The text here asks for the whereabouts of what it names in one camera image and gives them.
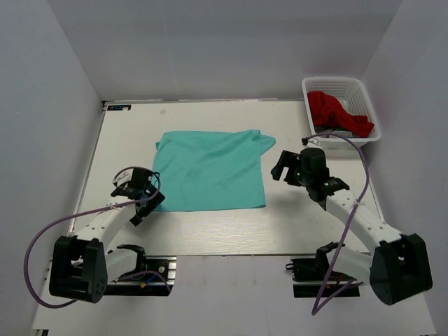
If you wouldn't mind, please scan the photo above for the red t shirt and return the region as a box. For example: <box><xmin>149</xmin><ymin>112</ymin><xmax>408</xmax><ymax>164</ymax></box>
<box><xmin>307</xmin><ymin>91</ymin><xmax>375</xmax><ymax>138</ymax></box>

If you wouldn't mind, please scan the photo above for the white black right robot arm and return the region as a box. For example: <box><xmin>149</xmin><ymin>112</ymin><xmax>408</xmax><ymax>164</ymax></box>
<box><xmin>271</xmin><ymin>148</ymin><xmax>433</xmax><ymax>305</ymax></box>

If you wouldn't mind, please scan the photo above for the teal t shirt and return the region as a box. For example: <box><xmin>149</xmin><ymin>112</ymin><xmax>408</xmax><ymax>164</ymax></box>
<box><xmin>153</xmin><ymin>129</ymin><xmax>276</xmax><ymax>212</ymax></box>

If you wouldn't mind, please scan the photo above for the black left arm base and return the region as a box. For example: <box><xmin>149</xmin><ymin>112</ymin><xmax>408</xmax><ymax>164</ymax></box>
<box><xmin>105</xmin><ymin>256</ymin><xmax>177</xmax><ymax>297</ymax></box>

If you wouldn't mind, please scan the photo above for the white plastic basket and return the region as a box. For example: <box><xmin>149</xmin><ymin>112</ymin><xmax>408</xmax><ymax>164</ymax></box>
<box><xmin>302</xmin><ymin>76</ymin><xmax>381</xmax><ymax>148</ymax></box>

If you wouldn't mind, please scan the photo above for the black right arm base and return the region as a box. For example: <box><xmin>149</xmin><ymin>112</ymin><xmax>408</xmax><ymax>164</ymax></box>
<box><xmin>285</xmin><ymin>258</ymin><xmax>361</xmax><ymax>298</ymax></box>

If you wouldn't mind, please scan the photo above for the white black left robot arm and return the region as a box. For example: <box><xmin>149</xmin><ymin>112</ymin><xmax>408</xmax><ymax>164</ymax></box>
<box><xmin>49</xmin><ymin>167</ymin><xmax>165</xmax><ymax>303</ymax></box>

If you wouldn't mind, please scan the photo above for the dark label sticker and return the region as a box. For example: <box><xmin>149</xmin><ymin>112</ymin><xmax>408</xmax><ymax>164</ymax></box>
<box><xmin>107</xmin><ymin>104</ymin><xmax>132</xmax><ymax>111</ymax></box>

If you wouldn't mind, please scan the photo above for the grey t shirt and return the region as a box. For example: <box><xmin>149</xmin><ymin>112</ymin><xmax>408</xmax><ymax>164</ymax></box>
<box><xmin>322</xmin><ymin>127</ymin><xmax>358</xmax><ymax>138</ymax></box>

